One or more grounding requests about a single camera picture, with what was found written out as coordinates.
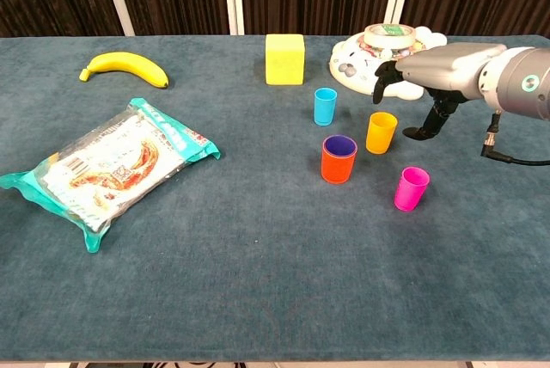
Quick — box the white rabbit toy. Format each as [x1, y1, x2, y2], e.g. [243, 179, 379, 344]
[328, 22, 448, 101]

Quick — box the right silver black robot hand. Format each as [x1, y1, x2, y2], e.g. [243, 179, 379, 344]
[372, 43, 508, 142]

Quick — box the orange plastic cup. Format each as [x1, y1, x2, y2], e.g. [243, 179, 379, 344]
[321, 136, 359, 185]

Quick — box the yellow plastic cup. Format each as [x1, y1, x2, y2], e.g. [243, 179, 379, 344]
[365, 111, 399, 156]

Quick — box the teal noodle package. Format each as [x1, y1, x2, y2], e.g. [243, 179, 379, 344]
[0, 97, 222, 254]

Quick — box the pink plastic cup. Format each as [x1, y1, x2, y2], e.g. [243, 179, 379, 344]
[393, 166, 431, 213]

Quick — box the purple plastic cup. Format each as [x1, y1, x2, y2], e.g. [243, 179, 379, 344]
[323, 134, 358, 158]

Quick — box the blue plastic cup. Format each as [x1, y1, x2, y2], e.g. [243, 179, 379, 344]
[313, 87, 339, 126]

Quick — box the yellow banana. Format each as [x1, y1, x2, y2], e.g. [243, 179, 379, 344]
[78, 51, 170, 89]

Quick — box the teal table cloth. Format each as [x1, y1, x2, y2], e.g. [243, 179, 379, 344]
[0, 34, 550, 364]

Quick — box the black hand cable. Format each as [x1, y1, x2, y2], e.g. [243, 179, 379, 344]
[480, 112, 550, 167]

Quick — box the yellow foam cube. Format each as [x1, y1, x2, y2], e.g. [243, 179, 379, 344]
[265, 34, 307, 86]

